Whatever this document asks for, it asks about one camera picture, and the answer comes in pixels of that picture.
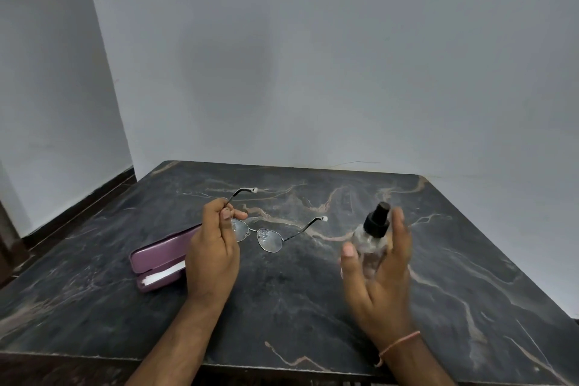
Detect person's right hand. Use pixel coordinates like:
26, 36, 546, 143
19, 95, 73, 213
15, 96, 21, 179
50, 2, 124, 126
339, 207, 419, 348

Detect orange thread wristband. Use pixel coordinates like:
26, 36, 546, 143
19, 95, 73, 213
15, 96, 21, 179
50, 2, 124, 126
374, 330, 422, 369

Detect person's left forearm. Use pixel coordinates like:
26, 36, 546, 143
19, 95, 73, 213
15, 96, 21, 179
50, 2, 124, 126
126, 299, 227, 386

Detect white cleaning cloth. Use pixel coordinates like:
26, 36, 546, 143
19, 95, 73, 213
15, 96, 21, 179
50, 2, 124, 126
141, 259, 187, 288

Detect metal-framed eyeglasses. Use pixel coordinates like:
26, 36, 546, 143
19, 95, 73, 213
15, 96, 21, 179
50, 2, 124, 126
224, 187, 329, 255

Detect clear spray bottle black cap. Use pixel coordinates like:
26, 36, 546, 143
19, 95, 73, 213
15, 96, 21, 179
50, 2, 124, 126
352, 201, 392, 278

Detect brown wooden door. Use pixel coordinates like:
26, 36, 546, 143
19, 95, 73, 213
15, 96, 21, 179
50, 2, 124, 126
0, 200, 30, 287

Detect person's left hand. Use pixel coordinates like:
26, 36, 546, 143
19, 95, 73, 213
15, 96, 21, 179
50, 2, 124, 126
185, 198, 248, 309

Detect purple glasses case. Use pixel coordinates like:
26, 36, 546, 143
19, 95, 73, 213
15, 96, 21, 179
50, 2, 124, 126
129, 223, 202, 294

